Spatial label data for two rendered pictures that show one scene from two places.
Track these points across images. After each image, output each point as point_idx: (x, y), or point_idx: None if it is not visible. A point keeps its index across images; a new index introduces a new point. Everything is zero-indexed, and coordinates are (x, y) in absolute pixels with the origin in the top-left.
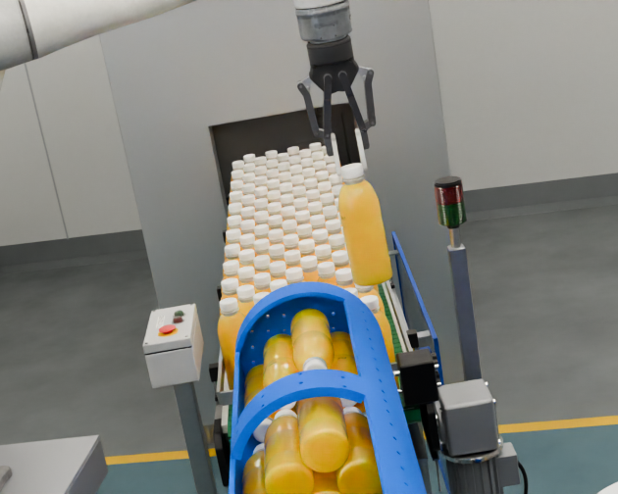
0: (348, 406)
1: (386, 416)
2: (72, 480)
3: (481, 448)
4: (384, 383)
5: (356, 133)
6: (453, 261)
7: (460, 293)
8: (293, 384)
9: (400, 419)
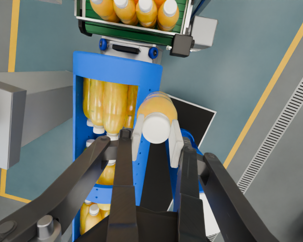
0: None
1: None
2: (9, 127)
3: (197, 48)
4: (138, 173)
5: (171, 166)
6: None
7: None
8: (93, 196)
9: (139, 188)
